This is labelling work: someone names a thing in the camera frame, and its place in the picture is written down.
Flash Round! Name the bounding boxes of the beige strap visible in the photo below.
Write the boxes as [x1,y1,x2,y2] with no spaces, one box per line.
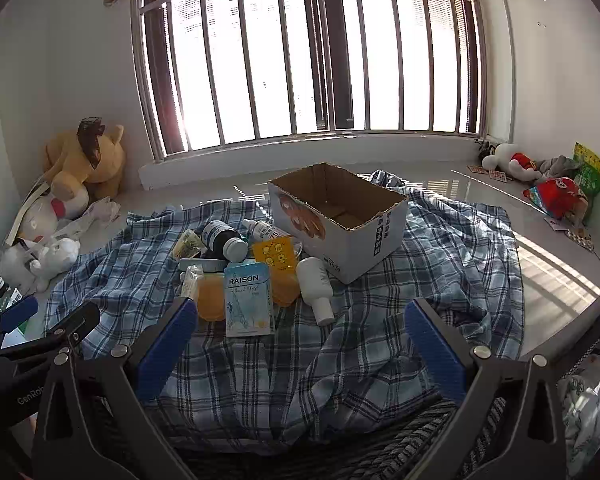
[4,180,48,248]

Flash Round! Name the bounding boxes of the light blue paper packet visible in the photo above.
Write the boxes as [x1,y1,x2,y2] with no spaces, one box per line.
[223,261,276,337]

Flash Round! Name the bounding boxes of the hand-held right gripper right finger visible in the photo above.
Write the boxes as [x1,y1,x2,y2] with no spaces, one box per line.
[404,297,567,480]

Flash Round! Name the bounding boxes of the black lace ribbon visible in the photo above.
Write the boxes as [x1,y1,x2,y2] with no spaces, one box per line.
[77,117,106,167]

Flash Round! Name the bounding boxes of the white plush with red patch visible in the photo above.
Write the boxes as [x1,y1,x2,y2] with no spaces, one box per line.
[15,180,88,241]

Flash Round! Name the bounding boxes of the yellow duck print packet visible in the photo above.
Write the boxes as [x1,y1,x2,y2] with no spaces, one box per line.
[251,239,302,276]

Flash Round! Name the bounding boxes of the brown medicine bottle white cap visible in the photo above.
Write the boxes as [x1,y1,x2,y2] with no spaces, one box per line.
[201,220,249,263]

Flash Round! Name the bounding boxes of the blister pack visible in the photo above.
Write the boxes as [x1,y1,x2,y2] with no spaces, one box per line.
[562,227,594,249]

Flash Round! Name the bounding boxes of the grey plush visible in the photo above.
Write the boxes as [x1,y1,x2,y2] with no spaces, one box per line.
[537,155,583,181]

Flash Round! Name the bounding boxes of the white and red plush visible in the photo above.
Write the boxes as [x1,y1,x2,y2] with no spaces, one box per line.
[481,142,543,182]

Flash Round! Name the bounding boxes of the floral printed cloth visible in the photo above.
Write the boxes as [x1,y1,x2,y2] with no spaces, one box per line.
[555,367,600,478]

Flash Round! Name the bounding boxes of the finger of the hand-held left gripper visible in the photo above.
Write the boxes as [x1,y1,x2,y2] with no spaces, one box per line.
[0,301,102,361]
[0,294,40,356]

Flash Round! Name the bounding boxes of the yellow green snack packet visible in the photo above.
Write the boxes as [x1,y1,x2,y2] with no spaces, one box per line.
[172,229,208,261]

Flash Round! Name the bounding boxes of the barred window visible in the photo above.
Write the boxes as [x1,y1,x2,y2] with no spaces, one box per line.
[135,0,488,161]

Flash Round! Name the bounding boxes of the yellow plush dog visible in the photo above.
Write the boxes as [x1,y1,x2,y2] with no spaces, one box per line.
[42,122,127,201]

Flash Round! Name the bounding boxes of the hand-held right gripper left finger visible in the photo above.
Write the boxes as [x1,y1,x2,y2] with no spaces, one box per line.
[32,296,199,480]

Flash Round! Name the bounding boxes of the blue plaid blanket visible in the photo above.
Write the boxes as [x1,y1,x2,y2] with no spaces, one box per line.
[44,170,526,456]

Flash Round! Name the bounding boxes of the light green tube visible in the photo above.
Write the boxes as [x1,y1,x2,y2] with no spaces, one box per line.
[180,265,204,302]

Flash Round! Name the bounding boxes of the person's striped clothing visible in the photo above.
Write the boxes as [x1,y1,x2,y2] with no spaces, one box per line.
[145,395,506,480]

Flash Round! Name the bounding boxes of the cardboard box with cookie print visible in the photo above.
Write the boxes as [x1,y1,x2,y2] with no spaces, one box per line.
[267,162,410,285]

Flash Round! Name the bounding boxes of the small white plush toy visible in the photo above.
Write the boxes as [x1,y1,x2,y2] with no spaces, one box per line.
[0,237,81,295]

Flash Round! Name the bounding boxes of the clear spray bottle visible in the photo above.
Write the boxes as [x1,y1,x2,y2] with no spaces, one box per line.
[242,218,293,243]

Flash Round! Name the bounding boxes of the red plastic bag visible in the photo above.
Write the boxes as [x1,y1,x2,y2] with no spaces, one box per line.
[527,176,588,221]

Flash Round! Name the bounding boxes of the clear plastic bag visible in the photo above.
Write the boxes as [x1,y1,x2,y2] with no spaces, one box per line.
[55,196,121,241]

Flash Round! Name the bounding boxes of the white plastic bottle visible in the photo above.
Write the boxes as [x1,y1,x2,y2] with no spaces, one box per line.
[296,256,336,326]

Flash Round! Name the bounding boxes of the grey cardboard box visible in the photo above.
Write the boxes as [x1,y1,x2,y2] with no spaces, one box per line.
[176,257,229,275]

